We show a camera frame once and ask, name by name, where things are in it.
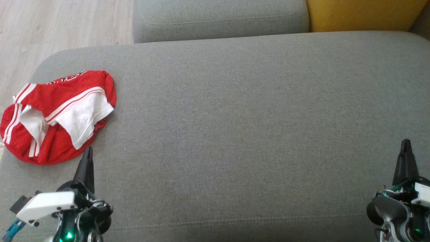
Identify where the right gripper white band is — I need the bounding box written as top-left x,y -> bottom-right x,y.
376,139 -> 430,206

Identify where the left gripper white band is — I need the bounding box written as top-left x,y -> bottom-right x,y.
16,147 -> 101,223

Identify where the red basketball jersey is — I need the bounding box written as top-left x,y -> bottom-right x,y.
13,70 -> 117,150

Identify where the grey fabric sofa seat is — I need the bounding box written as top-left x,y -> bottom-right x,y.
0,31 -> 430,242

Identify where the yellow sofa cushion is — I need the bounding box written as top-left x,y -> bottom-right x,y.
306,0 -> 428,33

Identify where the grey sofa back cushion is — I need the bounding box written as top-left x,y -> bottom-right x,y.
133,0 -> 310,43

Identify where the left arm teal-plug cable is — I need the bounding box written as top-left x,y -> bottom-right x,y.
1,218 -> 27,242

